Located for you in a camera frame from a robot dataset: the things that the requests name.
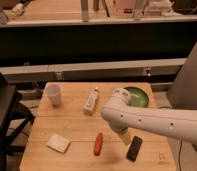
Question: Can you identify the metal rail beam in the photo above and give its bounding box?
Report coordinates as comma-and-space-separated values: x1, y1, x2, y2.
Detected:
0, 58, 186, 83

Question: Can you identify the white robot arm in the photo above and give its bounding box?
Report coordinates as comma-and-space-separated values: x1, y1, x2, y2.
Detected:
101, 88, 197, 145

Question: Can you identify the black side stand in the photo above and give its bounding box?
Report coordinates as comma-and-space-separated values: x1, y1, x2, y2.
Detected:
0, 72, 35, 171

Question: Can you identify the white plastic bottle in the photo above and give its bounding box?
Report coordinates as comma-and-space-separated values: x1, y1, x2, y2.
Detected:
84, 87, 99, 115

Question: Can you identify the red pepper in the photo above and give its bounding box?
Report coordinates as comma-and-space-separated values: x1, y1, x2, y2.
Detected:
93, 133, 103, 156

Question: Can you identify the black phone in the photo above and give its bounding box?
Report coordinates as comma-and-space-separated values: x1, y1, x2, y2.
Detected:
126, 136, 142, 162

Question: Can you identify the black cable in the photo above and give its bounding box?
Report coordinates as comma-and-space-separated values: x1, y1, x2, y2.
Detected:
177, 139, 184, 171

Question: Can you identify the grey panel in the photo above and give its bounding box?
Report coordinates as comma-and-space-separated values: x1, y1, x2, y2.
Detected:
167, 42, 197, 110

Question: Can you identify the white cup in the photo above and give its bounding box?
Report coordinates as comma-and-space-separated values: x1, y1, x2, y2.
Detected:
45, 84, 62, 106

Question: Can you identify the green ceramic bowl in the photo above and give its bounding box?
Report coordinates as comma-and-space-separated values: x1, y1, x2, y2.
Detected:
126, 87, 149, 108

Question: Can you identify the white folded cloth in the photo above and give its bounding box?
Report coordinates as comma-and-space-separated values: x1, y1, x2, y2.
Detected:
46, 134, 70, 153

